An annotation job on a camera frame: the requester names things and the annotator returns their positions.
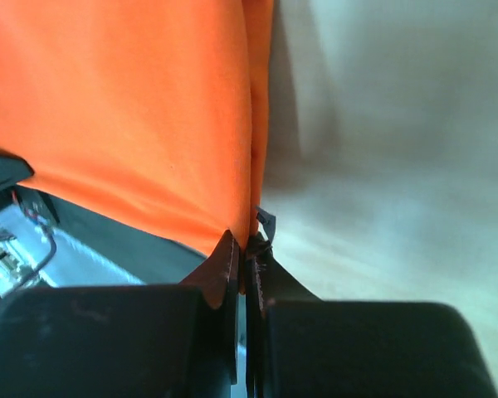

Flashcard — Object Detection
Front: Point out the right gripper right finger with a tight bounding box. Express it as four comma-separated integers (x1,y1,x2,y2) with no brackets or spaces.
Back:
244,209,497,397

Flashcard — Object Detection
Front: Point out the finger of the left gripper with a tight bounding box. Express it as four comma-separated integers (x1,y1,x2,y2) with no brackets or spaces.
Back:
0,154,34,192

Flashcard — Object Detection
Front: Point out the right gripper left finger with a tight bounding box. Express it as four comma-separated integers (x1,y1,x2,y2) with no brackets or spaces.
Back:
0,232,240,397

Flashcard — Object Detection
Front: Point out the orange t shirt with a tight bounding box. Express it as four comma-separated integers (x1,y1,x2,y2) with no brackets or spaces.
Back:
0,1,274,254

